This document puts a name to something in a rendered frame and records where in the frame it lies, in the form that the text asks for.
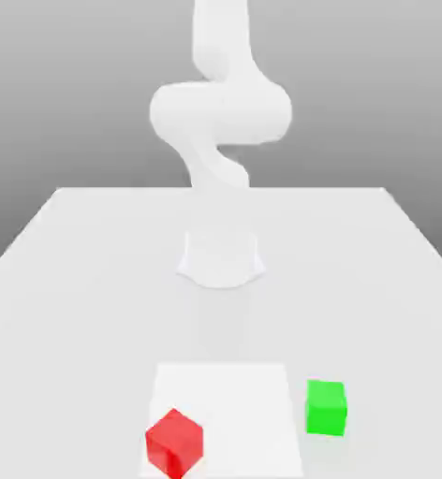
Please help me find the small red cube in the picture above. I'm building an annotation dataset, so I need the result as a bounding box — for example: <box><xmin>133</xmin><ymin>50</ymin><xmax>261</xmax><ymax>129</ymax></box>
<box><xmin>144</xmin><ymin>407</ymin><xmax>205</xmax><ymax>479</ymax></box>

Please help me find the small green cube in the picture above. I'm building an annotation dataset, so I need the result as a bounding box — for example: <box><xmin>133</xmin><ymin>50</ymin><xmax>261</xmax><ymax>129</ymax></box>
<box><xmin>304</xmin><ymin>378</ymin><xmax>348</xmax><ymax>438</ymax></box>

